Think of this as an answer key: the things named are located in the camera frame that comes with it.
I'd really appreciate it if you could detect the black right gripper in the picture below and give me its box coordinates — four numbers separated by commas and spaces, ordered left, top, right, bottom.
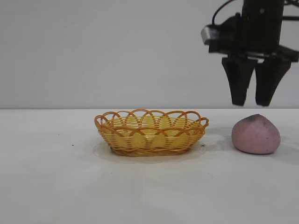
208, 0, 299, 107

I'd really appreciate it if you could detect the pink peach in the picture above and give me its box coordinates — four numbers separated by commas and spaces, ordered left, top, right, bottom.
231, 114, 281, 155

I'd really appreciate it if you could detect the yellow woven wicker basket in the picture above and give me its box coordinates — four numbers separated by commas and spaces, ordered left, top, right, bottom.
94, 108, 210, 157

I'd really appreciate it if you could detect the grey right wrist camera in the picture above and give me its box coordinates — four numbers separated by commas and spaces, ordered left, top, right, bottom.
200, 13, 242, 45

